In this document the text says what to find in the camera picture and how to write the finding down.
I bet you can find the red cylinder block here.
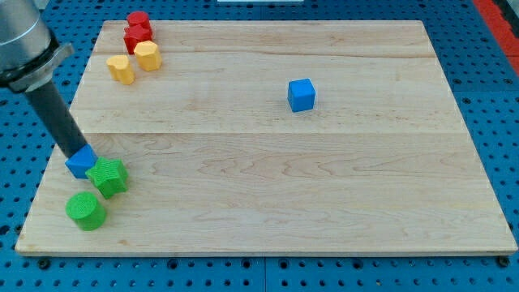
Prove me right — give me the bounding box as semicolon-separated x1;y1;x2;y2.
127;11;151;29

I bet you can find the wooden board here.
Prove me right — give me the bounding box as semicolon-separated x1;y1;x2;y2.
15;20;517;257

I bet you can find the yellow heart block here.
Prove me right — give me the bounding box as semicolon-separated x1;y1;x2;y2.
106;55;135;85

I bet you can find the green cylinder block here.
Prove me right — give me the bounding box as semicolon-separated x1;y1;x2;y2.
65;191;106;231

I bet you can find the green star block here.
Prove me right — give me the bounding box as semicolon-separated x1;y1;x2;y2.
86;157;128;200

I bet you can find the blue pentagon block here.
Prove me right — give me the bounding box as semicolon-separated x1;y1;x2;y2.
65;144;98;179

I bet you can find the red star block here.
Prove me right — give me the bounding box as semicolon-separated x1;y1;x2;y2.
123;24;152;54

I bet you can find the blue cube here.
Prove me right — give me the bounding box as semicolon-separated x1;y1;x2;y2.
287;79;315;112

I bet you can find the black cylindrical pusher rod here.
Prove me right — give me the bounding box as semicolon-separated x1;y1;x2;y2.
24;81;87;157

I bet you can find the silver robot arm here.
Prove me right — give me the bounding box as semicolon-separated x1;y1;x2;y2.
1;0;87;157

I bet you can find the yellow hexagon block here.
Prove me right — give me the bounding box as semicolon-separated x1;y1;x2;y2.
134;41;162;71

